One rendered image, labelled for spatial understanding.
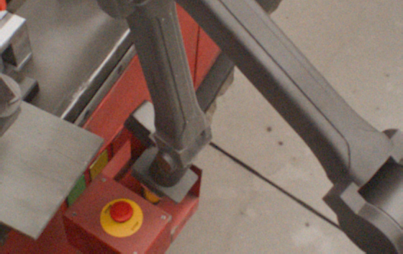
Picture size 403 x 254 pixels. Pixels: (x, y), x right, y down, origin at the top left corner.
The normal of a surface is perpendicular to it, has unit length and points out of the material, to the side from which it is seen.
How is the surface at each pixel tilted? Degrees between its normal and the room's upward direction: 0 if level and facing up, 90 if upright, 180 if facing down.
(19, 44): 90
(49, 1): 0
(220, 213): 0
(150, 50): 97
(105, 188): 0
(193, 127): 83
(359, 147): 28
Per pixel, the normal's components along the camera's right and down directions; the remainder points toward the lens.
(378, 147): 0.31, -0.18
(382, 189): -0.36, -0.70
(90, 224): 0.07, -0.57
